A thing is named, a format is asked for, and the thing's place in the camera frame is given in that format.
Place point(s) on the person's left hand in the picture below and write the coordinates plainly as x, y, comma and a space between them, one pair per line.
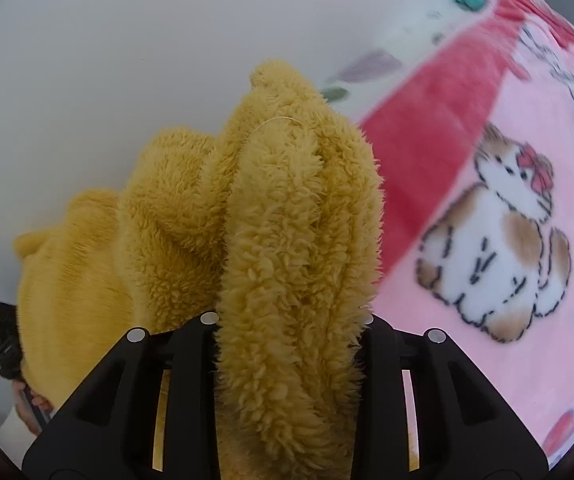
28, 403

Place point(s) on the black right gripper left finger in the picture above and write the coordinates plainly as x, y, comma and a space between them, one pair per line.
146, 411

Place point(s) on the white sleeved left forearm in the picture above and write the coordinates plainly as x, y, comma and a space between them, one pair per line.
15, 438

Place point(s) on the white floral bedsheet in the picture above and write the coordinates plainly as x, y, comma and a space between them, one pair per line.
358, 88

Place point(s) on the yellow fleece garment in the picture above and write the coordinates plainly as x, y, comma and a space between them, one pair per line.
274, 224

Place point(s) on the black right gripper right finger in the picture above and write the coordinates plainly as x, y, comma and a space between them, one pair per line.
427, 412

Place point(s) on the pink cartoon print blanket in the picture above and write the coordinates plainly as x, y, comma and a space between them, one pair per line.
476, 151

